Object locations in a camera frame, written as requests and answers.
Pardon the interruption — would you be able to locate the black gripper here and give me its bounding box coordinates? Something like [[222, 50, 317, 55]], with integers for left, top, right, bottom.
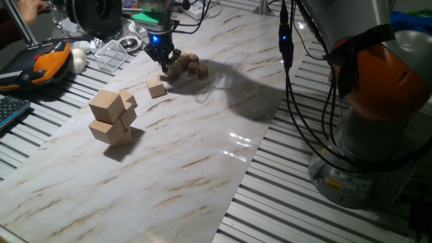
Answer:
[[143, 30, 182, 74]]

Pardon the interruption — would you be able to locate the aluminium frame profile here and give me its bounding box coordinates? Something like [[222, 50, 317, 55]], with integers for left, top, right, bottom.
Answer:
[[251, 0, 276, 16]]

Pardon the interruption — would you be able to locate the grey metal stand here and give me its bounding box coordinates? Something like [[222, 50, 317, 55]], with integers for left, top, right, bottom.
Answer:
[[42, 0, 82, 41]]

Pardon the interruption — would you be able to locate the person's left forearm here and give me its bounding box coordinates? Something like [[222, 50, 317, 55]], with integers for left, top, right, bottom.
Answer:
[[0, 8, 26, 50]]

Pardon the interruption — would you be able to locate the white egg-shaped object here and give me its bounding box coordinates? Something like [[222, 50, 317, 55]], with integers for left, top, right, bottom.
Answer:
[[69, 48, 88, 75]]

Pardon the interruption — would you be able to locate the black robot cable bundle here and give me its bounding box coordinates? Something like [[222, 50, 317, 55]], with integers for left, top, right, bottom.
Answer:
[[278, 0, 432, 173]]

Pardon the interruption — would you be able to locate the orange black teach pendant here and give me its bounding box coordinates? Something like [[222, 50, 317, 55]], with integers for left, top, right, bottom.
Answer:
[[0, 40, 74, 92]]

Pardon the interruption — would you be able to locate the clear plastic box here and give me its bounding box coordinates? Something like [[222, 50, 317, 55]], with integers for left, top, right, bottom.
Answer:
[[94, 39, 130, 74]]

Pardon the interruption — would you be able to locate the white power strip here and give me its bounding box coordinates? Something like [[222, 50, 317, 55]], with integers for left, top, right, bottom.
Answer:
[[182, 0, 209, 21]]

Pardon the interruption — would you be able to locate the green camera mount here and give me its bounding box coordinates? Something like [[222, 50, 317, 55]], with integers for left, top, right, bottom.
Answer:
[[132, 12, 160, 25]]

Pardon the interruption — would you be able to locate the slanted metal pole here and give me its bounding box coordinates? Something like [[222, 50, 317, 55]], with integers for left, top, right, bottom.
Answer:
[[3, 0, 38, 47]]

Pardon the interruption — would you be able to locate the blue bag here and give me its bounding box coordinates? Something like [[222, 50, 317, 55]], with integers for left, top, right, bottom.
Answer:
[[390, 9, 432, 34]]

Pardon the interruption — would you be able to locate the white plug adapter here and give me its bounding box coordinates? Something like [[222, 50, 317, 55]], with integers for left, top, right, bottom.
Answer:
[[72, 36, 104, 55]]

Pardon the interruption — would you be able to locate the person's left hand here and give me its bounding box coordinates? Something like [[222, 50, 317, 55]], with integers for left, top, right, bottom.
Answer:
[[16, 0, 48, 26]]

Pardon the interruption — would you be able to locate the black filament spool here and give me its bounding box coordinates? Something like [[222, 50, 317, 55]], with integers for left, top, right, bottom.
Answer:
[[65, 0, 123, 40]]

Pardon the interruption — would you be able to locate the marble pattern mat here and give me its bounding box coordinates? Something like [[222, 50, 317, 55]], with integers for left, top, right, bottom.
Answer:
[[0, 6, 317, 243]]

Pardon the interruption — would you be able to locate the black keyboard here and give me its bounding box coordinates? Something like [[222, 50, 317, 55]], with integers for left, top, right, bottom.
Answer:
[[0, 95, 32, 132]]

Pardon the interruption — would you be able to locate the white round device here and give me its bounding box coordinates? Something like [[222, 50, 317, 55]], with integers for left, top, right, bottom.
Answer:
[[128, 20, 150, 38]]

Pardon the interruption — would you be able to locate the steel bowl in white ring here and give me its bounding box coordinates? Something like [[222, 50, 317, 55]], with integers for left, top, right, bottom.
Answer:
[[117, 34, 142, 53]]

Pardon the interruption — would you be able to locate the large wooden cube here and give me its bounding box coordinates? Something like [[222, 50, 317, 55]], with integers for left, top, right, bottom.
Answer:
[[119, 102, 138, 131], [118, 90, 138, 109], [145, 76, 167, 99], [88, 118, 134, 148], [177, 51, 192, 70], [88, 90, 126, 124], [166, 59, 183, 81]]

